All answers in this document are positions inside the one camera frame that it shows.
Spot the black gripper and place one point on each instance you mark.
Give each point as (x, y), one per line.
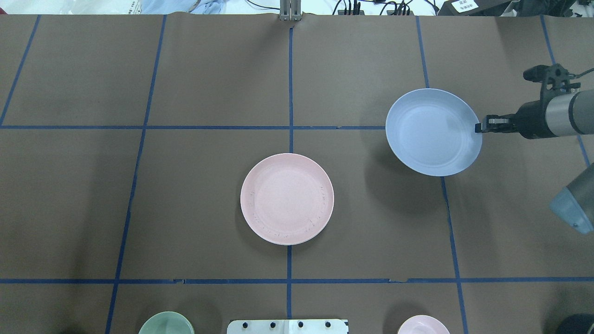
(530, 120)

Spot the blue plate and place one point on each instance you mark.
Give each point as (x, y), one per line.
(432, 132)

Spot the pink plate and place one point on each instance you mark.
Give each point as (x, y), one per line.
(287, 199)

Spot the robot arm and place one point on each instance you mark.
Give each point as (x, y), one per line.
(563, 116)

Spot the black box with label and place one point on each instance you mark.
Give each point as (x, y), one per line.
(490, 8)

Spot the dark object bottom right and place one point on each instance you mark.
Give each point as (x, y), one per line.
(576, 324)

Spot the small pink bowl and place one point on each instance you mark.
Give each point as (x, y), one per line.
(422, 324)

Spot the light blue cloth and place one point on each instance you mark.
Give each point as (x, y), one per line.
(185, 6)

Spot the green bowl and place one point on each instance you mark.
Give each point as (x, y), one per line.
(167, 322)

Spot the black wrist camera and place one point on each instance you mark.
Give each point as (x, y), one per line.
(555, 80)

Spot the grey metal camera post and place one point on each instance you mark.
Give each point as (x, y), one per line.
(290, 10)

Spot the white metal base plate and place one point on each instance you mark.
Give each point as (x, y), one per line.
(289, 326)

